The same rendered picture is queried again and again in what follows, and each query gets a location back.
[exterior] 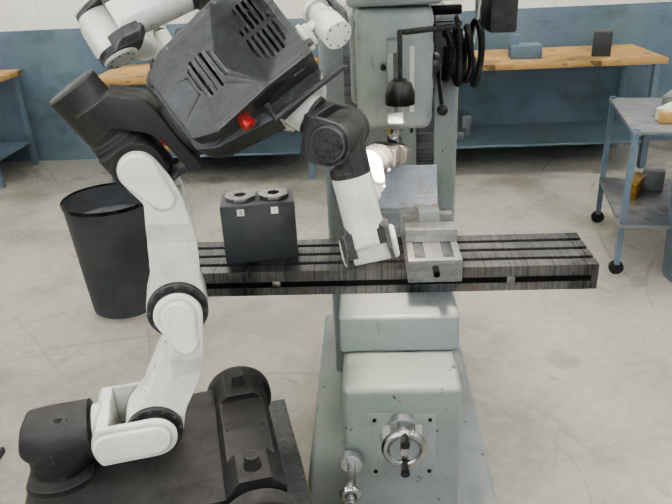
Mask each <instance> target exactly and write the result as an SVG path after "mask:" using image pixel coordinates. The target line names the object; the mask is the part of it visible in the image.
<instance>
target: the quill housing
mask: <svg viewBox="0 0 672 504"><path fill-rule="evenodd" d="M354 26H355V47H356V78H357V108H358V109H360V110H361V111H362V112H363V113H364V114H365V115H366V117H367V119H368V121H369V126H370V130H377V129H406V128H424V127H426V126H428V125H429V123H430V122H431V118H432V111H433V107H432V61H433V42H434V32H427V33H417V34H411V35H403V34H402V35H403V36H402V40H403V78H406V79H408V80H409V81H410V82H412V85H413V88H414V91H415V104H414V105H412V106H407V107H403V124H388V114H387V105H385V92H386V89H387V39H397V30H398V29H401V30H403V29H410V28H418V27H427V26H433V10H432V8H431V7H430V6H429V5H428V4H423V5H401V6H379V7H357V8H356V10H355V22H354ZM381 64H385V65H386V70H385V71H382V70H381V67H380V66H381Z"/></svg>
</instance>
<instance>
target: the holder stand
mask: <svg viewBox="0 0 672 504"><path fill-rule="evenodd" d="M219 209H220V217H221V224H222V232H223V240H224V247H225V255H226V263H227V264H234V263H246V262H258V261H270V260H282V259H294V258H298V244H297V231H296V218H295V205H294V195H293V189H285V188H282V187H271V188H266V189H263V190H261V191H251V190H235V191H231V192H229V193H227V194H222V196H221V202H220V208H219Z"/></svg>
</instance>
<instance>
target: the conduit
mask: <svg viewBox="0 0 672 504"><path fill-rule="evenodd" d="M439 22H453V20H437V21H434V23H439ZM474 27H476V30H477V35H478V57H477V64H476V57H475V55H474V54H475V52H474V41H473V32H474ZM463 29H464V32H465V35H463ZM463 29H462V28H460V29H457V28H455V29H453V31H452V33H451V30H444V31H442V35H443V37H444V38H446V44H447V46H443V59H442V61H443V62H442V72H441V78H442V81H444V82H448V81H449V80H450V78H452V81H453V84H454V85H455V86H456V87H459V86H461V85H462V82H464V83H468V82H470V85H471V87H473V88H475V87H477V86H478V84H479V82H480V78H481V74H482V70H483V64H484V57H485V55H484V54H485V31H484V26H483V24H482V21H481V20H480V19H477V20H476V18H474V19H472V21H471V23H470V24H469V23H466V24H465V25H464V27H463ZM455 55H456V56H455ZM467 55H468V57H467ZM467 58H468V67H467Z"/></svg>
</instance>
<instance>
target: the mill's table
mask: <svg viewBox="0 0 672 504"><path fill-rule="evenodd" d="M580 239H581V238H580V237H579V235H578V234H577V233H540V234H501V235H462V236H457V244H458V247H459V250H460V253H461V256H462V259H463V265H462V281H456V282H418V283H409V282H408V278H407V271H406V264H405V257H404V251H403V244H402V237H397V241H398V244H399V250H400V255H399V256H398V257H395V258H390V259H386V260H381V261H376V262H372V263H367V264H362V265H358V266H353V267H346V266H345V265H344V262H343V260H342V255H341V252H340V245H339V239H306V240H297V244H298V258H294V259H282V260H270V261H258V262H246V263H234V264H227V263H226V255H225V247H224V242H197V247H198V254H199V264H200V268H201V271H202V274H203V276H204V279H205V282H206V289H207V296H208V297H220V296H267V295H315V294H363V293H411V292H459V291H507V290H554V289H596V288H597V281H598V273H599V266H600V264H599V263H598V261H597V260H596V259H595V258H593V255H592V253H591V252H590V250H589V249H587V246H586V245H585V244H584V242H583V241H582V240H580Z"/></svg>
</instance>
